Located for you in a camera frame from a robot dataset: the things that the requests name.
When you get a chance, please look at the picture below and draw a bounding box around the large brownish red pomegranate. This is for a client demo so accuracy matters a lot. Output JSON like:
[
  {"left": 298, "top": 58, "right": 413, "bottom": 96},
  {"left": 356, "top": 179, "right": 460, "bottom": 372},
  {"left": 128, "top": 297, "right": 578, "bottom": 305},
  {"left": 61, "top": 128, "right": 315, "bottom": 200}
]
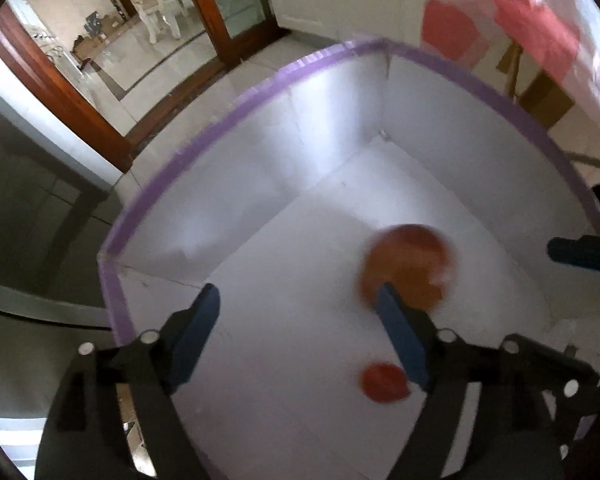
[{"left": 359, "top": 224, "right": 456, "bottom": 313}]

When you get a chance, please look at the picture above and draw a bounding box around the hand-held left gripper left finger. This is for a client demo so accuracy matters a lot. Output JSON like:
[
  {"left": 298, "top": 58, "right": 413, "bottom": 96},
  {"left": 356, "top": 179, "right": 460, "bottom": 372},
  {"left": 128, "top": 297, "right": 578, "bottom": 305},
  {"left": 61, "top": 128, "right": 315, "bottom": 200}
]
[{"left": 35, "top": 282, "right": 222, "bottom": 480}]

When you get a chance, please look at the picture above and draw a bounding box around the brown wooden door frame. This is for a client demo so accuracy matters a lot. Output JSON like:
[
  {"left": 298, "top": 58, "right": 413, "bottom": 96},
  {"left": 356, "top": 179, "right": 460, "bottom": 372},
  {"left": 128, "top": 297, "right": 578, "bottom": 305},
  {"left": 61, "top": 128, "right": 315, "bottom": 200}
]
[{"left": 0, "top": 7, "right": 137, "bottom": 173}]

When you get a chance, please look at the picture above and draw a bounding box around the white box with purple rim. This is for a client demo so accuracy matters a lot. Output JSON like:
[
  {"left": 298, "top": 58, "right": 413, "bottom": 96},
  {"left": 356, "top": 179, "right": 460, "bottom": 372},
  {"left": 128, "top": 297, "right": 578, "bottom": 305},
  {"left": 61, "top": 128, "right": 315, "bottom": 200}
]
[{"left": 97, "top": 37, "right": 600, "bottom": 480}]

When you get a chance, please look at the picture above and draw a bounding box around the striped cloth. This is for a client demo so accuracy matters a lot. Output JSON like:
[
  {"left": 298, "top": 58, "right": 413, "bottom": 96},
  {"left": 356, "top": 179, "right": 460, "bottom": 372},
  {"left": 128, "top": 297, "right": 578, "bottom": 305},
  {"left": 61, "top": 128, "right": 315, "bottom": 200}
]
[{"left": 0, "top": 414, "right": 47, "bottom": 480}]

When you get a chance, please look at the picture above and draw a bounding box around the wooden framed glass door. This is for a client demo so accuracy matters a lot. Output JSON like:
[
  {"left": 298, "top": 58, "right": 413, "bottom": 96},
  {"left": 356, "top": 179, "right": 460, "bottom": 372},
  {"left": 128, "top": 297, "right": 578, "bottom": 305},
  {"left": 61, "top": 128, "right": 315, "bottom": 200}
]
[{"left": 175, "top": 0, "right": 287, "bottom": 67}]

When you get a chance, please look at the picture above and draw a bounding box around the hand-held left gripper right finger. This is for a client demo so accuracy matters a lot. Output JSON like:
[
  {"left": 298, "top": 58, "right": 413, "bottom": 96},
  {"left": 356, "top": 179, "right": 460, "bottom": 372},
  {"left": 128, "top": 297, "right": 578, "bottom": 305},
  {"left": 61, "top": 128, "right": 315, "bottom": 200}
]
[{"left": 375, "top": 282, "right": 600, "bottom": 480}]

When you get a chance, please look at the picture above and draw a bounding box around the small red fruit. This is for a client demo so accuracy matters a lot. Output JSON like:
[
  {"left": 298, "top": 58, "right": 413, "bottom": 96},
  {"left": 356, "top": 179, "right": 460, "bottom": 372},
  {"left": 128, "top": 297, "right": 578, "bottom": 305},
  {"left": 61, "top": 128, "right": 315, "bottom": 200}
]
[{"left": 357, "top": 362, "right": 411, "bottom": 403}]

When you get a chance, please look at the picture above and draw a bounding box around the red white checked plastic tablecloth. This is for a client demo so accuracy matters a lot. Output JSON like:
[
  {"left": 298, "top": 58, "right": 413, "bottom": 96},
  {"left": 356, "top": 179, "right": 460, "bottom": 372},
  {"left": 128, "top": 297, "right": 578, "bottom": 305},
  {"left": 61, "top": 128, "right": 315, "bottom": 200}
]
[{"left": 422, "top": 0, "right": 600, "bottom": 128}]

